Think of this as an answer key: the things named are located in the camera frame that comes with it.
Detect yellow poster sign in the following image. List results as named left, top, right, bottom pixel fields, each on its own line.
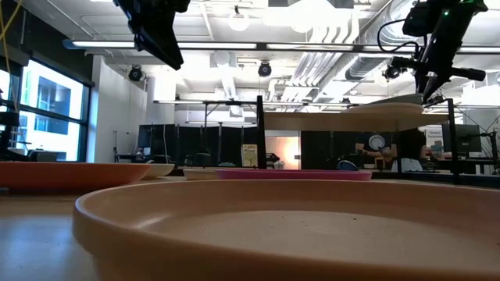
left=241, top=144, right=259, bottom=168

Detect thin yellow cord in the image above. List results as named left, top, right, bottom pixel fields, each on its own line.
left=0, top=0, right=23, bottom=114

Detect low strip light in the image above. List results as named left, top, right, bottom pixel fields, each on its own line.
left=154, top=99, right=259, bottom=105

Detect black computer monitor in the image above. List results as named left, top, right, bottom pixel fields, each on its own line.
left=441, top=123, right=484, bottom=154

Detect person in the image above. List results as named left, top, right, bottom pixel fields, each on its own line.
left=354, top=131, right=396, bottom=171
left=390, top=128, right=427, bottom=173

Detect white teal banner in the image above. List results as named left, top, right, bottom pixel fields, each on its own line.
left=424, top=125, right=445, bottom=158

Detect orange-red plastic plate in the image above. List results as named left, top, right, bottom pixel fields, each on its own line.
left=0, top=161, right=152, bottom=191

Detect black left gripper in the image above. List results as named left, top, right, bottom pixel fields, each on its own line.
left=112, top=0, right=191, bottom=71

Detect peach plastic plate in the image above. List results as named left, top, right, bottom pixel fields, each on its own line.
left=72, top=178, right=500, bottom=281

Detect black equipment stand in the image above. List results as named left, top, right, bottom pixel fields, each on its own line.
left=0, top=88, right=23, bottom=162

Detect black partition curtain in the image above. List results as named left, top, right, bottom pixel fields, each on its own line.
left=299, top=130, right=360, bottom=171
left=137, top=123, right=259, bottom=168

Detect blue round object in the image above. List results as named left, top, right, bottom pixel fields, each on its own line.
left=336, top=159, right=359, bottom=172

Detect tan plates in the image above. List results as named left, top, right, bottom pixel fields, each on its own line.
left=342, top=101, right=426, bottom=115

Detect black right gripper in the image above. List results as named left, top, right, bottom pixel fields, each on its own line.
left=391, top=10, right=487, bottom=103

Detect silver ventilation duct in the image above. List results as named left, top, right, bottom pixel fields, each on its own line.
left=345, top=0, right=415, bottom=81

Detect white plastic plate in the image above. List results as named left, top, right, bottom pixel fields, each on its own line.
left=141, top=162, right=176, bottom=181
left=182, top=167, right=220, bottom=181

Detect magenta pink plastic plate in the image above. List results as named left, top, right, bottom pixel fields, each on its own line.
left=214, top=168, right=373, bottom=182

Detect long ceiling light bar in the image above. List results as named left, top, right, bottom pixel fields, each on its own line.
left=62, top=38, right=500, bottom=55

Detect white globe lamp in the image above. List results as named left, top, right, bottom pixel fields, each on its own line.
left=228, top=11, right=251, bottom=32

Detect large window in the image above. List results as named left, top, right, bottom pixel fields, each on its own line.
left=0, top=58, right=91, bottom=163

